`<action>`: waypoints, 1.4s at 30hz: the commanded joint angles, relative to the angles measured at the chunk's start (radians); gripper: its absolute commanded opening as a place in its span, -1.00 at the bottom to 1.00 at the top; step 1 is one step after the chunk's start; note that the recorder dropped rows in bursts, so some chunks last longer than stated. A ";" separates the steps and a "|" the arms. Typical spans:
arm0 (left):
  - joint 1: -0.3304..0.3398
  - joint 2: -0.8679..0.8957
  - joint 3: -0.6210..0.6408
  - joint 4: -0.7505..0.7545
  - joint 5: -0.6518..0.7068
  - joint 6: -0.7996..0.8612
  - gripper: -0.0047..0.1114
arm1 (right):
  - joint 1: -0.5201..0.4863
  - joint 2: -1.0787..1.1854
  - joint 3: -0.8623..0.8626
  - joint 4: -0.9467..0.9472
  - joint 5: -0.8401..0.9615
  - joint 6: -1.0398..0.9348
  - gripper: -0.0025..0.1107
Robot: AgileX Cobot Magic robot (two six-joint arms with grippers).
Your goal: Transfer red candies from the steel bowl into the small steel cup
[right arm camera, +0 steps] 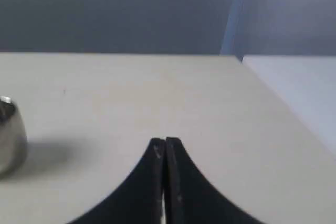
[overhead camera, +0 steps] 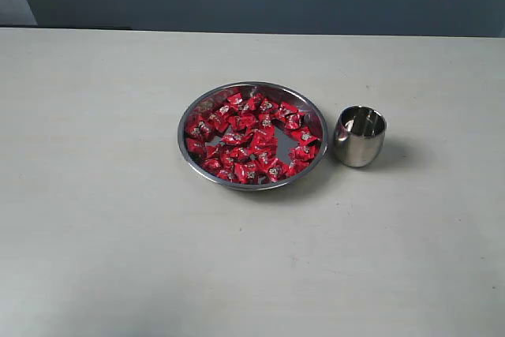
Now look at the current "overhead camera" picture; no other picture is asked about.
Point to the red candy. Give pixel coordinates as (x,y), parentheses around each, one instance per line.
(246,173)
(285,110)
(196,147)
(305,153)
(236,102)
(212,166)
(262,141)
(276,172)
(303,136)

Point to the round stainless steel plate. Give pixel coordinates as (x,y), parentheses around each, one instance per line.
(227,133)

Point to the stainless steel cup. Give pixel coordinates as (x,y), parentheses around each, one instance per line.
(358,136)

